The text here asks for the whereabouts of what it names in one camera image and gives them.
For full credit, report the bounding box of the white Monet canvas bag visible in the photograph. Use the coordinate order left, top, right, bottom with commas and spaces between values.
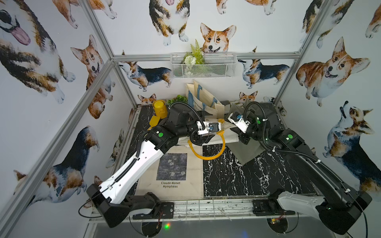
135, 146, 204, 201

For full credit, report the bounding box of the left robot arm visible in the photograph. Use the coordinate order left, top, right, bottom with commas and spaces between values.
86, 102, 222, 228

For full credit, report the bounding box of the white wire wall basket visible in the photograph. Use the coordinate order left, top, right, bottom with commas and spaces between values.
170, 53, 238, 79

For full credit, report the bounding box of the yellow-handled canvas bag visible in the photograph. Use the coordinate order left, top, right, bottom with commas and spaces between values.
178, 111, 237, 161

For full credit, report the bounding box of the green succulent plant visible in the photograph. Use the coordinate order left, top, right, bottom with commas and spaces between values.
166, 95, 188, 106

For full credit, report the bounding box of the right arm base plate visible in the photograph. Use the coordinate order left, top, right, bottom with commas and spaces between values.
252, 199, 296, 216

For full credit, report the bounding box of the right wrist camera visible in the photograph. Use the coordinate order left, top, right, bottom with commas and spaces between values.
228, 112, 251, 133

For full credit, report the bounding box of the artificial fern with flower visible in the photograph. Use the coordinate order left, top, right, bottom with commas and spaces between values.
182, 40, 205, 76

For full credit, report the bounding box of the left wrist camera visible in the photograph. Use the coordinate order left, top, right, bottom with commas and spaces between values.
196, 122, 222, 135

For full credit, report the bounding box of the olive green canvas bag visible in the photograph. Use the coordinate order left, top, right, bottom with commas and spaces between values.
227, 104, 265, 165

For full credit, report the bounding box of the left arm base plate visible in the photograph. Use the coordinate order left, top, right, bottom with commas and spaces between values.
133, 202, 175, 220

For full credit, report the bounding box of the blue-handled canvas bag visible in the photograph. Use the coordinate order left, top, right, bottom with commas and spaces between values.
185, 80, 225, 119

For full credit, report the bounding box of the aluminium front rail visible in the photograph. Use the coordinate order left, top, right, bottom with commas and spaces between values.
87, 194, 334, 224

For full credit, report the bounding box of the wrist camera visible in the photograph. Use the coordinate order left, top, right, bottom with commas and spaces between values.
228, 112, 251, 133
196, 122, 222, 135

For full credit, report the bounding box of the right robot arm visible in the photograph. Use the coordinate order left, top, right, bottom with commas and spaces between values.
228, 101, 372, 235

